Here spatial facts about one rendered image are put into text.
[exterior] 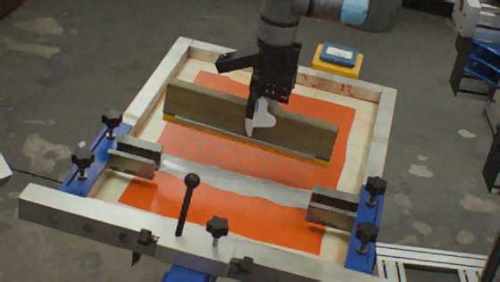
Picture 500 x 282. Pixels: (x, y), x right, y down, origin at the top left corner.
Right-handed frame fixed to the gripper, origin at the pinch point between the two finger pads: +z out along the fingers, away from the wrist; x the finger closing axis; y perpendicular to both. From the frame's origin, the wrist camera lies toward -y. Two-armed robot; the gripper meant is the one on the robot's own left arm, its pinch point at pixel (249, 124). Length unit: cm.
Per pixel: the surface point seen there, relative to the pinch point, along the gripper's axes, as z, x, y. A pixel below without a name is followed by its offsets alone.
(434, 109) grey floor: 109, 236, 57
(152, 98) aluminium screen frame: 10.1, 17.2, -25.7
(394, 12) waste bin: 97, 316, 27
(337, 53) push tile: 12, 67, 11
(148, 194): 13.5, -13.6, -15.8
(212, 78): 13.6, 39.7, -16.9
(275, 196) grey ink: 13.1, -3.9, 8.4
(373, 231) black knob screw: 3.2, -20.6, 28.8
